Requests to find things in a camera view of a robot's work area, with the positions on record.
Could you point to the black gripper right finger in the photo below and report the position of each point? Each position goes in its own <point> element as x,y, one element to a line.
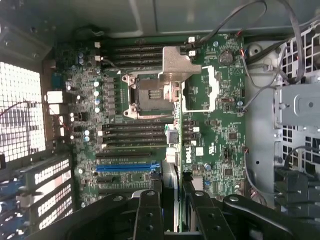
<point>210,220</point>

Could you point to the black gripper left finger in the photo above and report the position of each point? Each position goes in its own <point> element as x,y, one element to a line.
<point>147,217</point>

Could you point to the grey chipset heat sink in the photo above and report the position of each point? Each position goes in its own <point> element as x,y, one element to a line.
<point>198,182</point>

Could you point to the blue expansion slot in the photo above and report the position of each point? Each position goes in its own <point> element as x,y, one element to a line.
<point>125,167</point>

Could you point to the black RAM slot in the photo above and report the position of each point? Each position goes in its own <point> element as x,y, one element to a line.
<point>130,61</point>
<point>135,146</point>
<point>130,47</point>
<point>135,139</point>
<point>130,53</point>
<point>135,133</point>
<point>135,126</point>
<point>191,39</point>

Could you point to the green motherboard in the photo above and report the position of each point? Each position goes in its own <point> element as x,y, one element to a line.
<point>220,130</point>

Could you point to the perforated metal slot cover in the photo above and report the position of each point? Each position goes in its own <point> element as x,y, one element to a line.
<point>55,220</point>
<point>50,172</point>
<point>53,198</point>

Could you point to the CPU socket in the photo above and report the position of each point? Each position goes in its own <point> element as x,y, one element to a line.
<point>147,92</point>

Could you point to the metal drive cage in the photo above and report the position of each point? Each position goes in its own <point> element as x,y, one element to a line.
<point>300,105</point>

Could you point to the silver coin battery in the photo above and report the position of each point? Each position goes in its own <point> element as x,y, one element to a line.
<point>225,58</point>

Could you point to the open black PC case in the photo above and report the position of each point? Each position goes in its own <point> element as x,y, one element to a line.
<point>175,15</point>

